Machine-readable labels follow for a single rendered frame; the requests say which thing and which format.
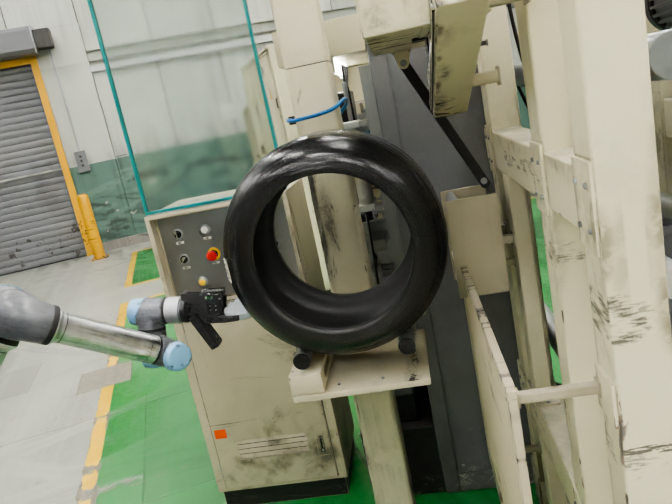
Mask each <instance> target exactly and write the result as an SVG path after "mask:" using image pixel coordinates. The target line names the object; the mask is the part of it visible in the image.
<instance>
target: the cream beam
mask: <svg viewBox="0 0 672 504"><path fill-rule="evenodd" d="M355 3H356V9H357V14H358V20H359V25H360V33H361V34H362V37H363V39H364V40H365V41H366V44H367V46H369V48H370V51H372V53H373V55H374V56H379V55H383V54H388V53H391V51H395V50H400V49H405V48H409V47H411V48H416V47H421V46H426V45H425V41H423V42H418V43H413V44H412V38H417V37H418V38H423V37H425V38H426V37H428V35H427V34H428V32H429V28H430V26H431V23H430V16H429V0H355Z"/></svg>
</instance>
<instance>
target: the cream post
mask: <svg viewBox="0 0 672 504"><path fill-rule="evenodd" d="M270 1H271V6H272V11H273V16H274V20H275V25H276V30H277V35H278V40H279V44H280V49H281V54H282V57H281V58H282V59H283V63H284V68H285V73H286V78H287V83H288V87H289V92H290V97H291V102H292V106H293V111H294V116H295V118H299V117H303V116H307V115H311V114H314V113H317V112H320V111H323V110H326V109H329V108H331V107H332V106H334V105H335V104H336V103H337V102H338V101H339V99H338V94H337V89H336V84H335V78H334V73H333V68H332V63H331V58H330V52H329V47H328V42H327V37H326V32H325V27H324V21H323V16H322V11H321V6H320V1H319V0H270ZM296 125H297V130H298V135H299V137H301V136H303V135H306V134H309V133H313V132H317V131H322V130H330V129H344V125H343V120H342V115H341V110H340V106H339V107H338V108H337V109H335V110H334V111H332V112H329V113H327V114H324V115H321V116H318V117H315V118H311V119H307V120H304V121H300V122H296ZM307 177H308V182H309V187H310V192H311V197H312V202H313V207H314V211H315V216H316V221H317V226H318V230H319V234H320V240H321V245H322V250H323V254H324V259H325V264H326V269H327V273H328V278H329V283H330V288H331V292H332V293H339V294H349V293H356V292H361V291H364V290H367V289H370V288H372V287H374V281H373V276H372V271H371V265H370V260H369V255H368V250H367V245H366V239H365V234H364V229H363V224H362V219H361V213H360V208H359V203H358V198H357V193H356V187H355V182H354V177H353V176H349V175H344V174H336V173H324V174H316V175H311V176H307ZM353 397H354V399H353V401H354V402H355V407H356V412H357V417H358V421H359V426H360V430H361V433H362V436H363V444H364V448H365V454H366V459H367V464H368V469H369V474H370V478H371V482H372V486H373V492H374V498H375V502H376V504H416V499H415V495H414V491H413V486H412V479H411V473H410V468H409V463H408V457H407V452H406V447H405V442H404V437H403V431H402V426H401V421H400V416H399V412H398V407H397V400H396V395H395V390H388V391H380V392H373V393H366V394H359V395H353Z"/></svg>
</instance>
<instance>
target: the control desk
mask: <svg viewBox="0 0 672 504"><path fill-rule="evenodd" d="M230 201H231V200H226V201H221V202H215V203H210V204H205V205H199V206H194V207H189V208H183V209H178V210H173V211H168V212H162V213H157V214H152V215H147V216H146V217H144V219H145V223H146V227H147V230H148V234H149V238H150V241H151V245H152V249H153V252H154V256H155V260H156V263H157V267H158V271H159V274H160V278H161V282H162V285H163V289H164V293H165V296H166V297H181V296H180V294H181V293H183V292H184V291H185V290H189V291H190V292H202V291H203V290H205V289H206V288H217V287H225V292H226V294H227V302H226V305H227V307H228V304H229V303H230V302H234V301H235V299H237V298H238V297H237V295H236V293H235V291H234V289H233V287H232V285H231V283H230V281H229V279H228V275H227V271H226V267H225V263H224V259H223V258H224V252H223V231H224V223H225V218H226V214H227V210H228V207H229V204H230ZM274 230H275V238H276V242H277V246H278V249H279V251H280V253H281V256H282V257H283V259H284V261H285V262H286V264H287V265H288V267H289V268H290V269H291V270H292V271H293V272H294V273H295V274H296V275H297V276H298V277H299V278H300V279H302V280H303V281H304V282H306V283H307V284H309V285H311V286H313V287H315V288H317V289H320V290H323V291H326V290H325V285H324V280H323V276H322V271H321V266H320V261H319V257H318V252H317V247H316V243H315V238H314V233H313V228H312V224H311V219H310V214H309V209H308V205H307V200H306V195H305V191H304V186H303V181H302V178H301V179H299V180H296V181H294V182H292V183H290V184H289V185H288V186H287V189H285V191H284V192H283V194H282V196H281V198H280V200H279V203H278V205H277V209H276V213H275V221H274ZM210 324H211V325H212V326H213V328H214V329H215V330H216V332H217V333H218V334H219V336H220V337H221V338H222V342H221V344H220V346H219V347H217V348H215V349H214V350H211V348H210V347H209V346H208V344H207V343H206V342H205V340H204V339H203V338H202V336H201V335H200V334H199V333H198V331H197V330H196V329H195V327H194V326H193V325H192V323H191V322H188V323H181V324H174V328H175V332H176V335H177V339H178V341H181V342H183V343H184V344H185V345H187V346H188V347H189V348H190V350H191V353H192V358H191V362H190V364H189V365H188V366H187V367H186V372H187V376H188V379H189V383H190V387H191V390H192V394H193V398H194V401H195V405H196V409H197V412H198V416H199V420H200V423H201V427H202V431H203V434H204V438H205V442H206V445H207V449H208V453H209V456H210V460H211V464H212V467H213V471H214V475H215V478H216V482H217V486H218V489H219V492H224V496H225V500H226V503H227V504H263V503H272V502H280V501H289V500H297V499H306V498H314V497H323V496H331V495H340V494H349V490H350V481H351V473H352V464H353V456H354V447H355V442H354V438H353V434H354V422H353V417H352V413H351V408H350V403H349V398H348V396H345V397H337V398H330V399H323V400H316V401H309V402H301V403H294V400H293V395H292V391H291V387H290V383H289V375H290V372H291V369H292V367H293V359H294V356H295V353H296V351H297V348H298V347H295V346H293V345H290V344H288V343H286V342H284V341H282V340H280V339H279V338H277V337H275V336H274V335H272V334H271V333H269V332H268V331H267V330H266V329H264V328H263V327H262V326H261V325H260V324H259V323H258V322H256V321H255V320H254V318H253V317H252V318H248V319H244V320H239V321H234V322H228V323H214V324H212V323H210ZM223 429H225V431H226V434H227V438H222V439H216V438H215V434H214V431H215V430H223Z"/></svg>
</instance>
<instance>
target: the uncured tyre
mask: <svg viewBox="0 0 672 504"><path fill-rule="evenodd" d="M324 173H336V174H344V175H349V176H353V177H356V178H359V179H362V180H364V181H366V182H368V183H370V184H372V185H374V186H375V187H377V188H378V189H380V190H381V191H382V192H383V193H385V194H386V195H387V196H388V197H389V198H390V199H391V200H392V201H393V202H394V203H395V205H396V206H397V207H398V209H399V210H400V212H401V213H402V215H403V217H404V218H405V220H406V223H407V225H408V228H409V230H410V240H409V245H408V248H407V251H406V253H405V256H404V258H403V260H402V261H401V263H400V264H399V266H398V267H397V269H396V270H395V271H394V272H393V273H392V274H391V275H390V276H389V277H388V278H387V279H385V280H384V281H383V282H381V283H380V284H378V285H376V286H374V287H372V288H370V289H367V290H364V291H361V292H356V293H349V294H339V293H331V292H326V291H323V290H320V289H317V288H315V287H313V286H311V285H309V284H307V283H306V282H304V281H303V280H302V279H300V278H299V277H298V276H297V275H296V274H295V273H294V272H293V271H292V270H291V269H290V268H289V267H288V265H287V264H286V262H285V261H284V259H283V257H282V256H281V253H280V251H279V249H278V246H277V242H276V238H275V230H274V221H275V213H276V209H277V205H278V203H279V200H280V198H281V196H282V194H283V192H284V191H285V189H286V188H287V186H288V185H289V184H290V183H292V182H294V181H296V180H299V179H301V178H304V177H307V176H311V175H316V174H324ZM448 249H449V242H448V230H447V224H446V220H445V216H444V213H443V210H442V207H441V204H440V202H439V199H438V197H437V194H436V192H435V190H434V187H433V185H432V184H431V182H430V180H429V178H428V177H427V175H426V174H425V173H424V171H423V170H422V169H421V167H420V166H419V165H418V164H417V163H416V162H415V161H414V160H413V159H412V158H411V157H410V156H409V155H408V154H407V153H405V152H404V151H403V150H401V149H400V148H399V147H397V146H396V145H394V144H392V143H391V142H389V141H387V140H385V139H383V138H380V137H378V136H375V135H372V134H369V133H366V132H361V131H356V130H348V129H330V130H322V131H317V132H313V133H309V134H306V135H303V136H301V137H298V138H296V139H294V140H292V141H289V142H287V143H285V144H283V145H281V146H279V147H277V148H276V149H274V150H272V151H271V152H269V153H268V154H267V155H265V156H264V157H263V158H261V159H260V160H259V161H258V162H257V163H256V164H255V165H254V166H253V167H252V168H251V169H250V170H249V171H248V173H247V174H246V175H245V176H244V178H243V179H242V181H241V182H240V184H239V185H238V187H237V189H236V190H235V192H234V194H233V197H232V199H231V201H230V204H229V207H228V210H227V214H226V218H225V223H224V231H223V252H224V258H225V260H226V261H227V265H228V269H229V273H230V277H231V281H232V283H231V285H232V287H233V289H234V291H235V293H236V295H237V297H238V299H239V300H240V302H241V303H242V305H243V306H244V308H245V309H246V310H247V312H248V313H249V314H250V315H251V316H252V317H253V318H254V320H255V321H256V322H258V323H259V324H260V325H261V326H262V327H263V328H264V329H266V330H267V331H268V332H269V333H271V334H272V335H274V336H275V337H277V338H279V339H280V340H282V341H284V342H286V343H288V344H290V345H293V346H295V347H298V348H300V349H304V350H307V351H311V352H316V353H322V354H333V355H342V354H353V353H359V352H364V351H368V350H371V349H374V348H377V347H379V346H382V345H384V344H386V343H388V342H390V341H392V340H394V339H395V338H397V337H398V336H400V335H401V334H403V333H404V332H405V331H407V330H408V329H409V328H410V327H411V326H413V325H414V324H415V323H416V322H417V321H418V320H419V319H420V317H421V316H422V315H423V314H424V313H425V312H426V310H427V309H428V308H429V306H430V305H431V303H432V302H433V300H434V298H435V297H436V295H437V293H438V291H439V288H440V286H441V284H442V281H443V278H444V275H445V271H446V266H447V261H448Z"/></svg>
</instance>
